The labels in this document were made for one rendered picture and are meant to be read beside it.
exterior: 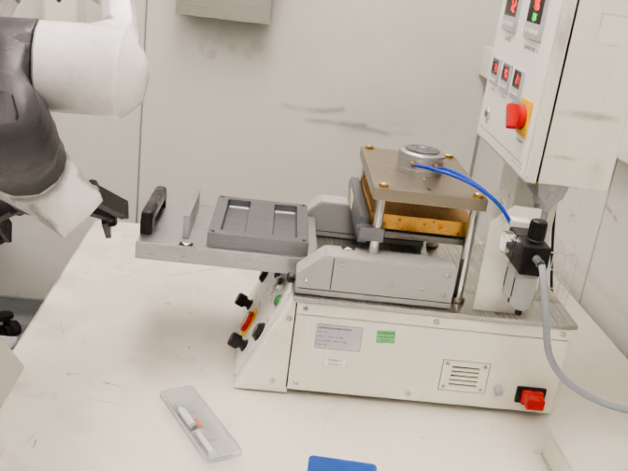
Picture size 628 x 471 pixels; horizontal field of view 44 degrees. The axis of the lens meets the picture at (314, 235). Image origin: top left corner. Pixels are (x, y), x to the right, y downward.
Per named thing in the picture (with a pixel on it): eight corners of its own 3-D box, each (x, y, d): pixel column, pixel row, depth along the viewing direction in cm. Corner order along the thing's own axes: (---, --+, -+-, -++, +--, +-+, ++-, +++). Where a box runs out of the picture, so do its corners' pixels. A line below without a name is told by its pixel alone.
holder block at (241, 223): (306, 217, 146) (306, 204, 145) (306, 256, 127) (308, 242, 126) (218, 207, 145) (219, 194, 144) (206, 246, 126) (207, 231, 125)
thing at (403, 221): (447, 207, 146) (456, 158, 142) (472, 249, 125) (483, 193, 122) (356, 197, 145) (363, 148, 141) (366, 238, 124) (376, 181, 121)
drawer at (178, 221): (312, 235, 148) (317, 196, 145) (315, 281, 127) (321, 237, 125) (157, 219, 146) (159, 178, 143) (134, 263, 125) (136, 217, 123)
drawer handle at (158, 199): (165, 206, 142) (167, 185, 140) (151, 235, 128) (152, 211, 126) (155, 205, 141) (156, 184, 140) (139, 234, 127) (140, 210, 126)
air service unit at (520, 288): (513, 288, 124) (534, 200, 119) (540, 330, 110) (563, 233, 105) (481, 284, 124) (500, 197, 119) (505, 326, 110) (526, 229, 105)
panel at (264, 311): (245, 304, 157) (292, 230, 152) (234, 381, 129) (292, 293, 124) (235, 299, 157) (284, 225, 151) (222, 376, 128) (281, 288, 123)
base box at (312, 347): (500, 327, 162) (517, 251, 156) (556, 432, 127) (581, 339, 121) (245, 302, 159) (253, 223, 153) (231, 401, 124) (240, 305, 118)
